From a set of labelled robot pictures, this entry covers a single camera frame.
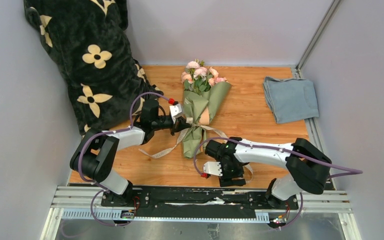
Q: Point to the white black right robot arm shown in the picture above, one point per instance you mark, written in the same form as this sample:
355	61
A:
308	168

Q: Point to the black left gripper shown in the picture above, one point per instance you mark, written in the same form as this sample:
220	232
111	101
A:
180	124

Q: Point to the peach green wrapping paper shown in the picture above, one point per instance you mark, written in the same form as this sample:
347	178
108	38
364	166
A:
201	109

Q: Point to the pink fake flower bunch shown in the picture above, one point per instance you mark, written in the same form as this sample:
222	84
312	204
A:
199	79

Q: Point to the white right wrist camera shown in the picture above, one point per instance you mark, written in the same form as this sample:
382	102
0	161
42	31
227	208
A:
213	168

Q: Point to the black floral plush blanket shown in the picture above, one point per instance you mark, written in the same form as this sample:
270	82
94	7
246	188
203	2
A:
87	41

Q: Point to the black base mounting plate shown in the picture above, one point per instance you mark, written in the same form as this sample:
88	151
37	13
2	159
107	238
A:
197	202

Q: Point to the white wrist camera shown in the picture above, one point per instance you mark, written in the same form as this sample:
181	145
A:
176	111
213	168

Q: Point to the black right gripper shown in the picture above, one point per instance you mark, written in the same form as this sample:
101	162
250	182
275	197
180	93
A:
226	179

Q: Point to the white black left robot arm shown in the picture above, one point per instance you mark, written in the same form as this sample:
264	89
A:
95	155

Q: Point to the aluminium frame rails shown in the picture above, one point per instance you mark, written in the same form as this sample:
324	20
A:
244	113

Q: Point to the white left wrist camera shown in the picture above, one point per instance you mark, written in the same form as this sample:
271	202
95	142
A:
176	111

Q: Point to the light blue denim cloth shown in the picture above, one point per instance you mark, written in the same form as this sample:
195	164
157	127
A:
290	99

